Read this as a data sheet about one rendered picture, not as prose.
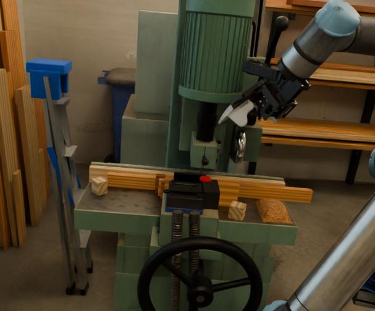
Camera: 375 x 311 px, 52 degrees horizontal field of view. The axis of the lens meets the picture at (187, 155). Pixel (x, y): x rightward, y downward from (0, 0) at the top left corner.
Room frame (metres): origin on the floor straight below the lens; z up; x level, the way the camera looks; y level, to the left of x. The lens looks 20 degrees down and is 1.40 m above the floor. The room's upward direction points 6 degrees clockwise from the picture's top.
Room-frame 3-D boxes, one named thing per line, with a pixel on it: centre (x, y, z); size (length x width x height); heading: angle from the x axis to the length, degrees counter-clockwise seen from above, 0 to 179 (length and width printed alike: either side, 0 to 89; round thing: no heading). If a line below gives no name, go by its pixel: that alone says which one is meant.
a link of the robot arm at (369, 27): (0.86, -0.33, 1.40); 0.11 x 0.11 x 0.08; 44
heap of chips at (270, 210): (0.99, -0.26, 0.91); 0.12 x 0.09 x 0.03; 3
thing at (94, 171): (1.09, -0.01, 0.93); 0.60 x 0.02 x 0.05; 93
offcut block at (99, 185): (1.00, 0.24, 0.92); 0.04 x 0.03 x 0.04; 45
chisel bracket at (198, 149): (1.09, -0.05, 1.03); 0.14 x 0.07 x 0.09; 3
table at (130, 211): (0.96, -0.01, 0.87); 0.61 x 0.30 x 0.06; 93
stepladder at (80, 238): (1.71, 0.59, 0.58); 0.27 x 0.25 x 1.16; 96
